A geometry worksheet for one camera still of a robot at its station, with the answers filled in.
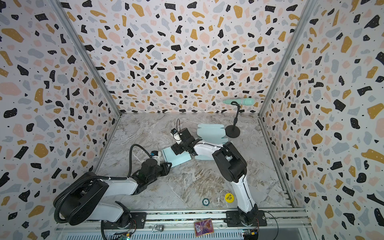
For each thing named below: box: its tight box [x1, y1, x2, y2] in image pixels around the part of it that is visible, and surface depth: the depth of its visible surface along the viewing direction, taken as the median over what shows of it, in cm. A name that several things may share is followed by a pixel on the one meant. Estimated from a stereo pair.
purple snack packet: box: [194, 218, 214, 237], surface depth 72 cm
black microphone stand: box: [225, 101, 241, 138], surface depth 112 cm
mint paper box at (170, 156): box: [161, 146, 192, 168], surface depth 93 cm
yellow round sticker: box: [224, 192, 235, 204], surface depth 83 cm
